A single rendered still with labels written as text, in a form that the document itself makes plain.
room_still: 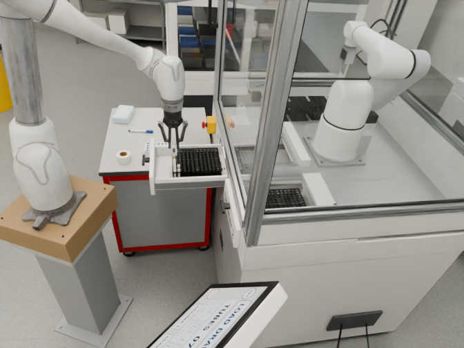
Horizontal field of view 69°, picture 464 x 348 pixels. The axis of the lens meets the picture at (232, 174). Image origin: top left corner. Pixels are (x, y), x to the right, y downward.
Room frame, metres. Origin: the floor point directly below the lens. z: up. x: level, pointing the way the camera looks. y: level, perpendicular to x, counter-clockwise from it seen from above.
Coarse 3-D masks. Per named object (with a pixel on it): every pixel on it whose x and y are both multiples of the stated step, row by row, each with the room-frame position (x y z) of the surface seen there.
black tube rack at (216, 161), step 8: (184, 152) 1.28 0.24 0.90; (192, 152) 1.29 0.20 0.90; (200, 152) 1.30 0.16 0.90; (208, 152) 1.31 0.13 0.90; (216, 152) 1.35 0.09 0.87; (176, 160) 1.22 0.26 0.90; (184, 160) 1.22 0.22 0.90; (192, 160) 1.23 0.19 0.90; (200, 160) 1.23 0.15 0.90; (208, 160) 1.24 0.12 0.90; (216, 160) 1.25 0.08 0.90; (184, 168) 1.16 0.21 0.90; (192, 168) 1.17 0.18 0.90; (200, 168) 1.21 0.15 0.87; (208, 168) 1.22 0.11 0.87; (216, 168) 1.19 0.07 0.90; (176, 176) 1.14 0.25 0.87; (184, 176) 1.14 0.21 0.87; (192, 176) 1.15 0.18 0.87
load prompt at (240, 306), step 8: (240, 304) 0.41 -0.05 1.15; (248, 304) 0.40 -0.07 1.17; (232, 312) 0.39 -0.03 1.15; (240, 312) 0.38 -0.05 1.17; (224, 320) 0.37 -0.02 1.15; (232, 320) 0.36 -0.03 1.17; (216, 328) 0.35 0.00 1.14; (224, 328) 0.34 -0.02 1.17; (208, 336) 0.33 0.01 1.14; (216, 336) 0.32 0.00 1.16; (200, 344) 0.31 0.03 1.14; (208, 344) 0.31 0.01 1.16
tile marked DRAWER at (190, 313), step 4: (196, 304) 0.48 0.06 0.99; (200, 304) 0.47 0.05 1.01; (192, 308) 0.47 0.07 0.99; (196, 308) 0.46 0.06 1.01; (188, 312) 0.46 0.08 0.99; (192, 312) 0.45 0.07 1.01; (184, 316) 0.44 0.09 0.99; (188, 316) 0.44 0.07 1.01; (180, 320) 0.43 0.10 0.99; (184, 320) 0.42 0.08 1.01; (176, 324) 0.42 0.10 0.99; (180, 324) 0.41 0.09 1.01; (172, 328) 0.41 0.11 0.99; (176, 328) 0.40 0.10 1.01
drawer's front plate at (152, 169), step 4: (152, 140) 1.31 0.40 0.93; (152, 144) 1.28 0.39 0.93; (152, 148) 1.25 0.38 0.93; (152, 152) 1.22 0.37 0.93; (152, 156) 1.19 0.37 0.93; (152, 160) 1.16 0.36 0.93; (152, 164) 1.13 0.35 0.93; (152, 168) 1.11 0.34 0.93; (152, 172) 1.08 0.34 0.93; (152, 176) 1.06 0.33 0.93; (152, 180) 1.05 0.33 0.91; (152, 184) 1.05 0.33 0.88; (152, 188) 1.05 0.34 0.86; (152, 192) 1.05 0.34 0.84
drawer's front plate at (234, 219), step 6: (228, 180) 1.08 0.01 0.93; (228, 186) 1.04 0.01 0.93; (228, 192) 1.01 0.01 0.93; (228, 198) 1.00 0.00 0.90; (234, 204) 0.94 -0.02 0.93; (234, 210) 0.91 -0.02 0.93; (228, 216) 0.97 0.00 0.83; (234, 216) 0.88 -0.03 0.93; (234, 222) 0.86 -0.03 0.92; (234, 228) 0.85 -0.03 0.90; (234, 234) 0.83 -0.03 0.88; (234, 240) 0.82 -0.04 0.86; (234, 246) 0.82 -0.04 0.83
